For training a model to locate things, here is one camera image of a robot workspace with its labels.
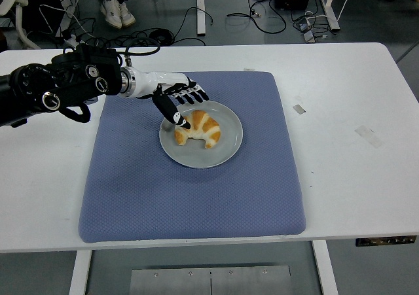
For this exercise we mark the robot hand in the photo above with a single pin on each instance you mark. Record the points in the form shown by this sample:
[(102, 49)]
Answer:
[(157, 80)]

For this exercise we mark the croissant bread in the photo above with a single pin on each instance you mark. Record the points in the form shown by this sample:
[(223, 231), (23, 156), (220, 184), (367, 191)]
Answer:
[(206, 125)]

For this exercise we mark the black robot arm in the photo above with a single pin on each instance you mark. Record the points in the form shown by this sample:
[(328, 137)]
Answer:
[(82, 76)]

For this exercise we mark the grey round plate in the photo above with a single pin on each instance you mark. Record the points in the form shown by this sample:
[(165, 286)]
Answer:
[(203, 157)]

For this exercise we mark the grey metal plate with screws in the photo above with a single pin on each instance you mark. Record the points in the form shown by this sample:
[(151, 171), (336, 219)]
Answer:
[(176, 283)]

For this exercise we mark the person's foot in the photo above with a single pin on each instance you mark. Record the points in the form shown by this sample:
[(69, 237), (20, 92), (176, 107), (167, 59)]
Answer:
[(127, 13), (111, 12)]

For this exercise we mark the white narrow desk leg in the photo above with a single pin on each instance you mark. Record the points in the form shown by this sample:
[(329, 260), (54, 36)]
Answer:
[(200, 13)]

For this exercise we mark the blue quilted mat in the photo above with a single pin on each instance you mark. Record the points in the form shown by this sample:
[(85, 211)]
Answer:
[(196, 203)]

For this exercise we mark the small grey tape piece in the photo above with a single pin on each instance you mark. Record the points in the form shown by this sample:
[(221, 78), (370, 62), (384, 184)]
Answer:
[(299, 109)]

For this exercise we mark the white office chair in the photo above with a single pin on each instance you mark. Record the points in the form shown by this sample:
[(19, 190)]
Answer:
[(19, 20)]

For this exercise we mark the grey power adapter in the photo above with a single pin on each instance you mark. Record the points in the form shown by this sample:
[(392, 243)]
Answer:
[(302, 24)]

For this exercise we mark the grey floor socket box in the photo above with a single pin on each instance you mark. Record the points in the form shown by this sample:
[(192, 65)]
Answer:
[(309, 37)]

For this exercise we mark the white wide desk leg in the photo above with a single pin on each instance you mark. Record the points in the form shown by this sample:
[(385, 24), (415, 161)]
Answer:
[(330, 10)]

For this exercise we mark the white table leg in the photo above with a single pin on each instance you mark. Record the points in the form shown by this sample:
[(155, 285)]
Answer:
[(325, 269), (79, 272)]

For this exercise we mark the large clear tape piece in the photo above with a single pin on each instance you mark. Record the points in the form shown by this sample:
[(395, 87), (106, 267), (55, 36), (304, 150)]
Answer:
[(368, 136)]

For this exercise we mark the table control panel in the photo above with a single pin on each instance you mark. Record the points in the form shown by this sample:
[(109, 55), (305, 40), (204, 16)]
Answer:
[(386, 241)]

